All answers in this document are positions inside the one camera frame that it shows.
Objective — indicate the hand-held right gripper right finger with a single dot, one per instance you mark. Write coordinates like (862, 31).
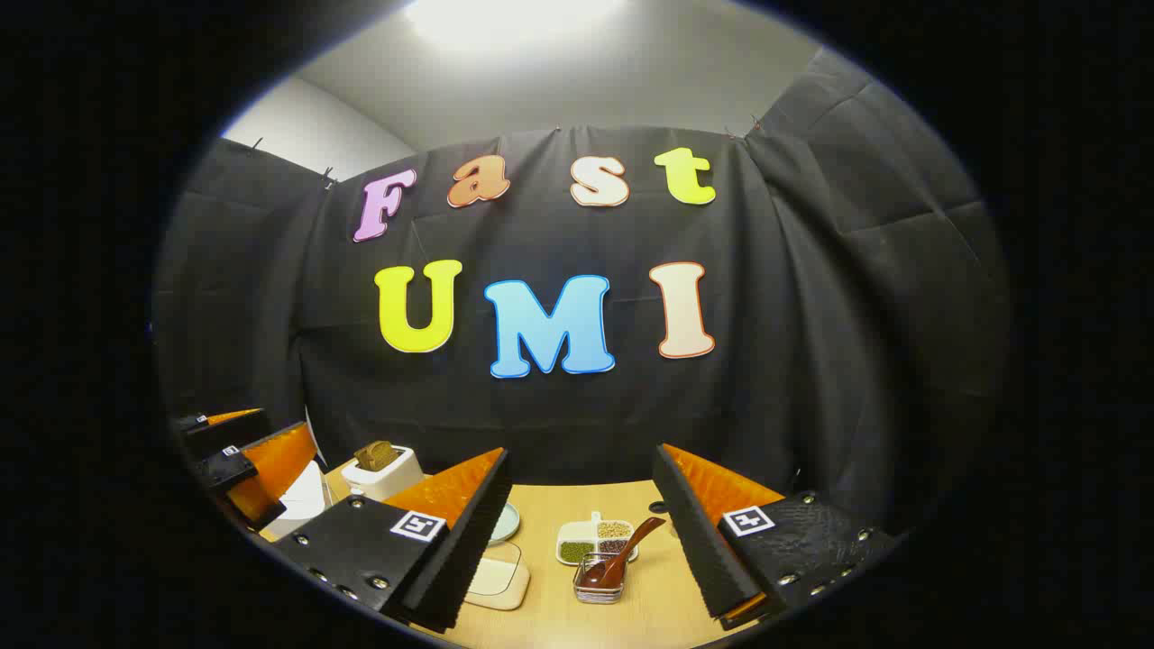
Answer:
(703, 541)

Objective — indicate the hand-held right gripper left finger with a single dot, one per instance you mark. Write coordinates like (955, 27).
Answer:
(469, 541)

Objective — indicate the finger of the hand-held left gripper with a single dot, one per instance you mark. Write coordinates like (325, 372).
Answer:
(225, 433)
(270, 469)

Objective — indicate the white rice cooker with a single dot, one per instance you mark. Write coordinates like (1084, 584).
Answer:
(302, 500)

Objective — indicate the brown wooden spoon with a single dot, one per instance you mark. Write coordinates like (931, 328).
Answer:
(622, 559)

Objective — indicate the white rice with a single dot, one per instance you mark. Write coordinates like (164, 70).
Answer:
(579, 531)

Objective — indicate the metal basket chopstick holder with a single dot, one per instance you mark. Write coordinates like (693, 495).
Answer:
(586, 590)

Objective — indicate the light green plate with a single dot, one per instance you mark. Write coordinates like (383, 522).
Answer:
(507, 525)

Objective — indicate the yellow soybeans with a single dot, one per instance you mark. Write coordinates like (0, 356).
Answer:
(614, 529)

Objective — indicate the dark red beans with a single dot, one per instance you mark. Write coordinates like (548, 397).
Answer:
(609, 545)

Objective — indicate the white toaster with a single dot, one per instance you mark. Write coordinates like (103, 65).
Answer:
(388, 482)

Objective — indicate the green mung beans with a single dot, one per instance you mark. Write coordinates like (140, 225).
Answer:
(575, 551)

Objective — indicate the brown bread slice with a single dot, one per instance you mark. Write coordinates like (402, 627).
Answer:
(377, 455)

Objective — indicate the white divided grain tray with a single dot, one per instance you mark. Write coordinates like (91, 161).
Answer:
(581, 536)

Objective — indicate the black backdrop cloth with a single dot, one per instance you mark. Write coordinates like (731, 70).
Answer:
(577, 424)

